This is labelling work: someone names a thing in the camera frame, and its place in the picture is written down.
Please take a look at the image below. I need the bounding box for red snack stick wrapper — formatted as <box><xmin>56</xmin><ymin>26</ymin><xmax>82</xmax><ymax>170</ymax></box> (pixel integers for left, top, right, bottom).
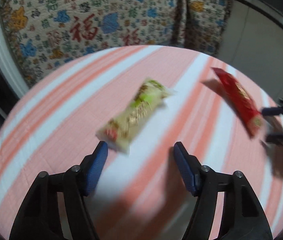
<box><xmin>212</xmin><ymin>67</ymin><xmax>263</xmax><ymax>138</ymax></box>

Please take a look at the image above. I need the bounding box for beige snack wrapper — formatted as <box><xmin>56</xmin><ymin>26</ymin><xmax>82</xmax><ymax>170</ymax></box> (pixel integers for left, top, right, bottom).
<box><xmin>96</xmin><ymin>78</ymin><xmax>174</xmax><ymax>153</ymax></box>

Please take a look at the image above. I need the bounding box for pink striped tablecloth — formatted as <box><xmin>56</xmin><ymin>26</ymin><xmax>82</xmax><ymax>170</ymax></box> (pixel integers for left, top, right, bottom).
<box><xmin>0</xmin><ymin>46</ymin><xmax>283</xmax><ymax>239</ymax></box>

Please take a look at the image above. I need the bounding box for patterned floral fabric cover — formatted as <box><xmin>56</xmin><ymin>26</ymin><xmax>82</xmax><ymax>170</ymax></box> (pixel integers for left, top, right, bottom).
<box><xmin>0</xmin><ymin>0</ymin><xmax>232</xmax><ymax>87</ymax></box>

